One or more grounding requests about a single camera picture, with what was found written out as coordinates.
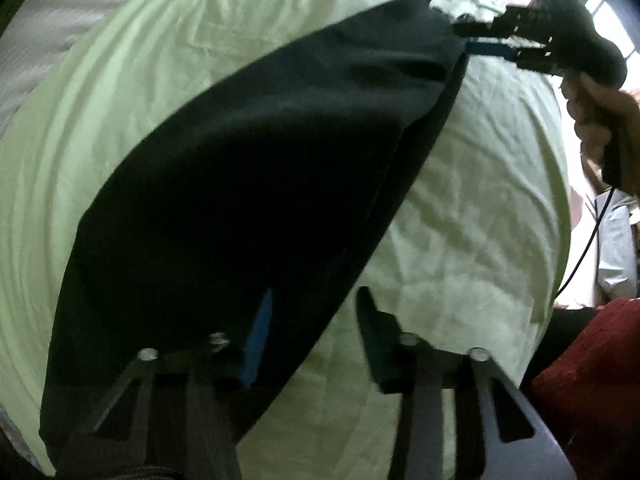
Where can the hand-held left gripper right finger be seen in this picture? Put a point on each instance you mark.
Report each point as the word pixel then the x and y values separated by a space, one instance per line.
pixel 372 340

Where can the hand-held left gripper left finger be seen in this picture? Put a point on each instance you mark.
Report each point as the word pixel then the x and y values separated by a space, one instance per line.
pixel 257 340

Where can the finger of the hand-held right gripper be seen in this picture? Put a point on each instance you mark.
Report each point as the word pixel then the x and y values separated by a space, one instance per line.
pixel 492 49
pixel 492 25

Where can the black pants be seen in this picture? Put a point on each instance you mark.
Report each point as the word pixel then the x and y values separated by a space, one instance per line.
pixel 240 200

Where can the person's right hand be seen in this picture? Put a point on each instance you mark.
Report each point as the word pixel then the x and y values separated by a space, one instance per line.
pixel 595 120

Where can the light green bed sheet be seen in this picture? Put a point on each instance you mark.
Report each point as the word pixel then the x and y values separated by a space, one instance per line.
pixel 475 210

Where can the light grey cloth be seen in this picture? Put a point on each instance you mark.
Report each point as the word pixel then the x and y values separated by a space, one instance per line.
pixel 616 250

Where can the red knitted cloth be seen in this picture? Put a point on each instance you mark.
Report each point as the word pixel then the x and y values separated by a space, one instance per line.
pixel 595 375

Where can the white striped cloth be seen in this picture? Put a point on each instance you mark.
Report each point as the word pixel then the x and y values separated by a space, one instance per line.
pixel 60 25

